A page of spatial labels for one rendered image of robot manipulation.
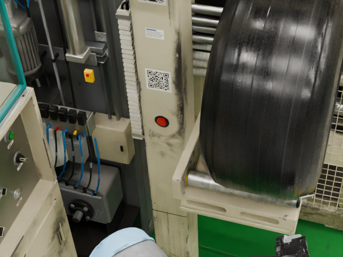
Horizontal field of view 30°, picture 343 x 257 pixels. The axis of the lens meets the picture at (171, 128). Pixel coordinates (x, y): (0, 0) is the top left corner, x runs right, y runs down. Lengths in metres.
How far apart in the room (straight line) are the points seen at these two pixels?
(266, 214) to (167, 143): 0.37
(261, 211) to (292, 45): 0.59
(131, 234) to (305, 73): 0.64
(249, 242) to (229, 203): 0.99
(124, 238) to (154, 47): 0.77
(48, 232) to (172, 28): 0.77
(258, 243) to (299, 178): 1.32
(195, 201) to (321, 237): 1.11
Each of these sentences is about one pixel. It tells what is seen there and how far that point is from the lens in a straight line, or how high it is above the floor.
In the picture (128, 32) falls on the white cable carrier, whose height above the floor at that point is 1.36.
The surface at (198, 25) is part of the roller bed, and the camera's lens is 2.16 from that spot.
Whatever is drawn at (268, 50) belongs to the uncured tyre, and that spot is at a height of 1.44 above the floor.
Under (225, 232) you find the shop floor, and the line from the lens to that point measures 2.94.
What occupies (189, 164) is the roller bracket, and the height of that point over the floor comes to 0.92.
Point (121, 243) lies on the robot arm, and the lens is 1.05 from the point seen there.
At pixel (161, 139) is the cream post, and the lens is 1.95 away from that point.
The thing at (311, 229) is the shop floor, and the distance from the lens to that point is 2.98.
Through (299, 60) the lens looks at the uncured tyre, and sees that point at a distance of 1.51.
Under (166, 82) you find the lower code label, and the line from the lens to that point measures 1.78.
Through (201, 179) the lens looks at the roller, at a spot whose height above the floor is 0.92.
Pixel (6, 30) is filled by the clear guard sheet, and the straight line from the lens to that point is 1.64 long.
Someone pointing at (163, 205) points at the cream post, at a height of 0.66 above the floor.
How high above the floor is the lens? 2.37
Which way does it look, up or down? 45 degrees down
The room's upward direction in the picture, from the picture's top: 4 degrees counter-clockwise
